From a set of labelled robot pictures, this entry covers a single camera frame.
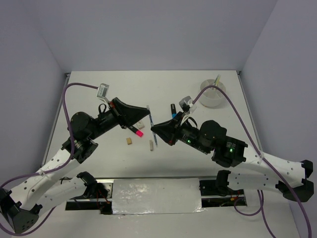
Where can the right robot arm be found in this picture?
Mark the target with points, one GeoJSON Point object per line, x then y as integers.
{"type": "Point", "coordinates": [243, 167]}

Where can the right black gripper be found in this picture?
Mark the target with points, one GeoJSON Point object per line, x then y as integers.
{"type": "Point", "coordinates": [169, 130]}

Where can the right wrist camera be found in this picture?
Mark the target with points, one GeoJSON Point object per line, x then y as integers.
{"type": "Point", "coordinates": [188, 107]}

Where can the pink black highlighter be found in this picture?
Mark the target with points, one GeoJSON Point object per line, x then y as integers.
{"type": "Point", "coordinates": [136, 131]}

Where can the white boxed eraser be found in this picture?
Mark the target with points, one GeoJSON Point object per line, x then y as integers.
{"type": "Point", "coordinates": [140, 125]}

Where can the white round divided organizer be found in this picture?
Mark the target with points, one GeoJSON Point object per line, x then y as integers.
{"type": "Point", "coordinates": [211, 97]}

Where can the yellow pen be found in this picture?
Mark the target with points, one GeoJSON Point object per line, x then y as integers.
{"type": "Point", "coordinates": [213, 87]}

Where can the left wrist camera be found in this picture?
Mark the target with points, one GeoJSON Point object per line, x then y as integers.
{"type": "Point", "coordinates": [102, 92]}

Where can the silver foil sheet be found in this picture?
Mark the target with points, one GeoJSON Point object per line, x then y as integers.
{"type": "Point", "coordinates": [156, 196]}

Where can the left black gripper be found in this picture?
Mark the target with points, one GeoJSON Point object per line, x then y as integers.
{"type": "Point", "coordinates": [127, 115]}

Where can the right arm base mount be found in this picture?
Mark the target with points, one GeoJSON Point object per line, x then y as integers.
{"type": "Point", "coordinates": [212, 197]}

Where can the tan eraser cube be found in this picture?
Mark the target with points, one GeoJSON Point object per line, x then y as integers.
{"type": "Point", "coordinates": [129, 141]}

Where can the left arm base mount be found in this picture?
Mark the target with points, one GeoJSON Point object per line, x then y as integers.
{"type": "Point", "coordinates": [99, 199]}

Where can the beige chalk stick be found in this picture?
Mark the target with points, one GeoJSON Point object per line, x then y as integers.
{"type": "Point", "coordinates": [151, 143]}

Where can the blue clear pen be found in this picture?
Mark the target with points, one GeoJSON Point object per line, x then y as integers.
{"type": "Point", "coordinates": [154, 135]}

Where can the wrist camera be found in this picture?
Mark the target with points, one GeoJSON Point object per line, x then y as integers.
{"type": "Point", "coordinates": [188, 107]}
{"type": "Point", "coordinates": [102, 92]}

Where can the blue black highlighter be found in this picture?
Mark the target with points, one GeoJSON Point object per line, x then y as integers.
{"type": "Point", "coordinates": [173, 110]}

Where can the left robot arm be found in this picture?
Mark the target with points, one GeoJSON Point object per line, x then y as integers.
{"type": "Point", "coordinates": [22, 205]}

